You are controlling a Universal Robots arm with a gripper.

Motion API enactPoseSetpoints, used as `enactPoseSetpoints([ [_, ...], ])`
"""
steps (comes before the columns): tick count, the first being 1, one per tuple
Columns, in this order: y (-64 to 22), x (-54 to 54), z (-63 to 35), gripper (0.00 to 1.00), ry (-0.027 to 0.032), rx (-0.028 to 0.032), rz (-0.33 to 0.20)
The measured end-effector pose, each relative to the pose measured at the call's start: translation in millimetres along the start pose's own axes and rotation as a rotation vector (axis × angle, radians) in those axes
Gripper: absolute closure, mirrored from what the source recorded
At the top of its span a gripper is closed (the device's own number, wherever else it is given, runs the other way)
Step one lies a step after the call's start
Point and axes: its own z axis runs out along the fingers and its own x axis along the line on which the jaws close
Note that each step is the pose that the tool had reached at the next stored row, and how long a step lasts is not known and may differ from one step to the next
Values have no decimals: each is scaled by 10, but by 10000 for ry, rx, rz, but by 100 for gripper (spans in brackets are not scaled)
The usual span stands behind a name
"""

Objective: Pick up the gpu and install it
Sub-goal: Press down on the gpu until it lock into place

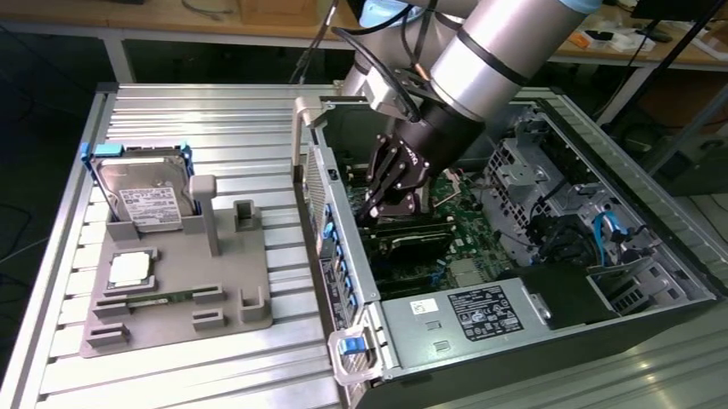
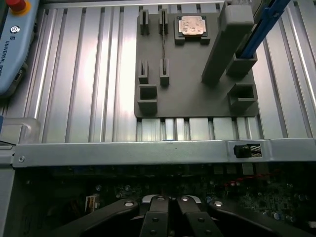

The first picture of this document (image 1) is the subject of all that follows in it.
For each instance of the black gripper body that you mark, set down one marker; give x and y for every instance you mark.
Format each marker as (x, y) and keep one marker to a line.
(444, 136)

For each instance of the black graphics card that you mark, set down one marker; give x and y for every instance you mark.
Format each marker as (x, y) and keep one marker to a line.
(421, 251)

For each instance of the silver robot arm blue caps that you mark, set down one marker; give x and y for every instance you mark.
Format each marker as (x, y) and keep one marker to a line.
(489, 59)

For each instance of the metal socket cover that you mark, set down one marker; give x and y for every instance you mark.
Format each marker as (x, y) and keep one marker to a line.
(449, 191)

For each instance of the black RAM stick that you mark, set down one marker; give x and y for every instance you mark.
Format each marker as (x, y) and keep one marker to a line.
(435, 223)

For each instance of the green motherboard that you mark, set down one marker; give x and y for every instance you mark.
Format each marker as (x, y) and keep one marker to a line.
(477, 243)

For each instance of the metal disk bay cage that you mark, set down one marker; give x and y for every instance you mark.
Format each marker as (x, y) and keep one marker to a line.
(523, 179)

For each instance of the plain grey corner clamp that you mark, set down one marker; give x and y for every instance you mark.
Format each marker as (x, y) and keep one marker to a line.
(312, 111)

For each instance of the silver chipset heatsink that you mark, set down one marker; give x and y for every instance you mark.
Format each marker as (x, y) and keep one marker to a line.
(465, 273)

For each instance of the grey power supply unit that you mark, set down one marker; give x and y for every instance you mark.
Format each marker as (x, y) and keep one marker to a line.
(409, 332)

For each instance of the black plastic shroud box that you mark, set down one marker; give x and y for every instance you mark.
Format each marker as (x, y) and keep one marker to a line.
(570, 298)

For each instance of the cluttered wooden desk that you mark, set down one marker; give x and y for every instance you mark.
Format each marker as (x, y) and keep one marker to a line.
(626, 55)

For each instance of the orange and white plastic parts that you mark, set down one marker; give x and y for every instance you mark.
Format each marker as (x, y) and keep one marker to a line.
(626, 42)

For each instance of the grey clamp with blue latch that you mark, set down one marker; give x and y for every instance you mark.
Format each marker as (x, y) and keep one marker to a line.
(356, 366)

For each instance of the hard disk in blue caddy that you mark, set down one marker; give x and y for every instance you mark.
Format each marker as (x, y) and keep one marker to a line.
(142, 187)

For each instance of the open black PC case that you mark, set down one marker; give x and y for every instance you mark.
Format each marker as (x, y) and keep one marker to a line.
(570, 341)

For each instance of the black stand pole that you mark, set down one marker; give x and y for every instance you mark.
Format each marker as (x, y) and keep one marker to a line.
(680, 42)

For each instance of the black monitor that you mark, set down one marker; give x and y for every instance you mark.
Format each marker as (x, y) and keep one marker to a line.
(654, 8)

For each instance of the green RAM stick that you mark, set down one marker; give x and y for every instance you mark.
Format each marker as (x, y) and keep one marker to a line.
(160, 297)

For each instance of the silver CPU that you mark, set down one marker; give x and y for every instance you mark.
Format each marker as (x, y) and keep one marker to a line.
(131, 272)

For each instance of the grey parts rack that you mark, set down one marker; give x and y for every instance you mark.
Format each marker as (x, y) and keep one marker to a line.
(170, 328)

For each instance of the long wooden desk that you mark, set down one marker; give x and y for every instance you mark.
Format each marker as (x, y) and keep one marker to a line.
(142, 25)

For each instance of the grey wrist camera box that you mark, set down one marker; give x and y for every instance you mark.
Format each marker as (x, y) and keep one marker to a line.
(387, 96)

